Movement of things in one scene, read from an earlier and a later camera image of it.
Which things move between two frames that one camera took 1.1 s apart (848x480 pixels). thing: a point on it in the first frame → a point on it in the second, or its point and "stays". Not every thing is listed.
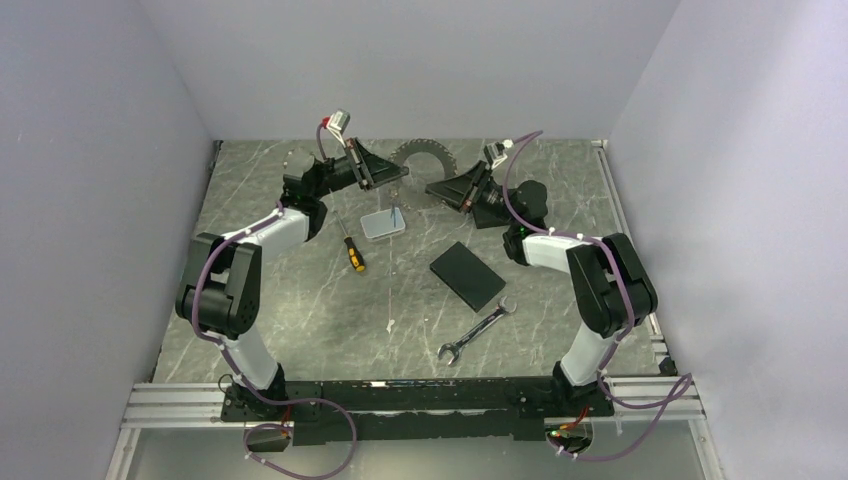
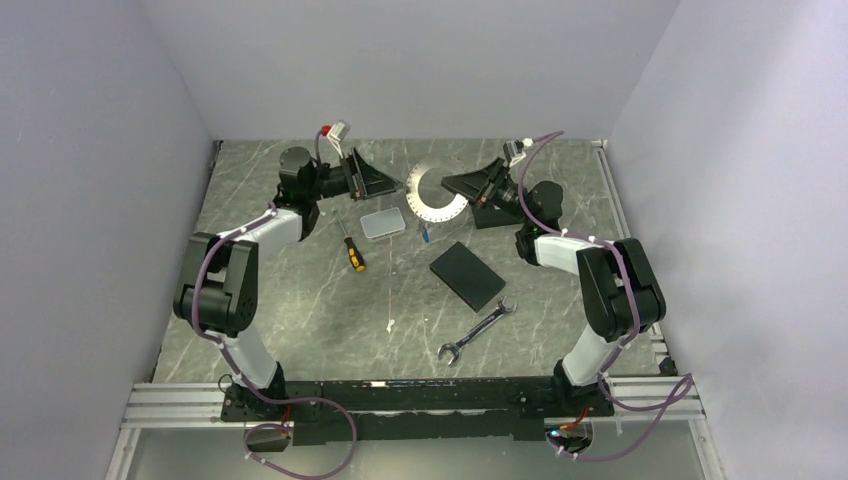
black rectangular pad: x=470 y=280 stays
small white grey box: x=381 y=223 stays
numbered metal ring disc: x=398 y=192 → x=448 y=167
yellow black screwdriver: x=354 y=254 stays
